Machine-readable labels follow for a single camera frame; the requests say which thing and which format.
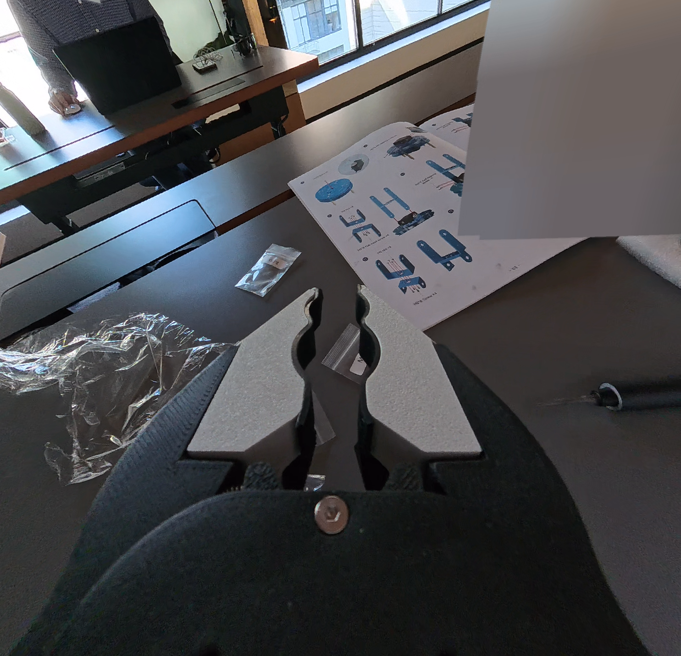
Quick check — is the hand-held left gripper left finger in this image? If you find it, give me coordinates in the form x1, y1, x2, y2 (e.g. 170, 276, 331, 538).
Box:
186, 287, 323, 491

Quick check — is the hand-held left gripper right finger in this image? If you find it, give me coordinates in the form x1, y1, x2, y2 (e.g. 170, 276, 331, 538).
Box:
354, 285, 483, 492

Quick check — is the black screwdriver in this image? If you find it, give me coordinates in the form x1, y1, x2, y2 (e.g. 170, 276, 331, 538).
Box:
591, 380, 681, 413

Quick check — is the dark grey desk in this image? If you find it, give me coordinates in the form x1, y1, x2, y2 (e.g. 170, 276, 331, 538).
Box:
0, 94, 681, 656

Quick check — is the brown wood-edged desk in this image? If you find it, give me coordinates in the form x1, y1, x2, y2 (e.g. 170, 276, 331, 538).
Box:
0, 44, 320, 231

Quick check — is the crumpled clear plastic wrap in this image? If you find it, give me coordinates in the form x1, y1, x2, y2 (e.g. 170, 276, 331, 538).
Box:
0, 311, 235, 486

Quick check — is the printed assembly manual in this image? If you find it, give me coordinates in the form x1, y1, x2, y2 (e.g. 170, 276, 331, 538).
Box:
287, 103, 588, 331

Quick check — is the white foam piece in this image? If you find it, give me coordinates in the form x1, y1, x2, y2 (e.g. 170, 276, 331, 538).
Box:
616, 235, 681, 290

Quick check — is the black laptop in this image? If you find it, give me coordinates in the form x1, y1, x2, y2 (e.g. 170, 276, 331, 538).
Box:
52, 16, 183, 116

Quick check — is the wooden pillar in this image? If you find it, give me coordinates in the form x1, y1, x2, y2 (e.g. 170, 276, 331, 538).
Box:
234, 0, 272, 47

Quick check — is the window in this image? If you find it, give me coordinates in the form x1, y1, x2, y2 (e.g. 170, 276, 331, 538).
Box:
268, 0, 495, 58

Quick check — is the desk cable flap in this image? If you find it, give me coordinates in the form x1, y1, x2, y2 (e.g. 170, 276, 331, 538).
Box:
0, 198, 218, 343

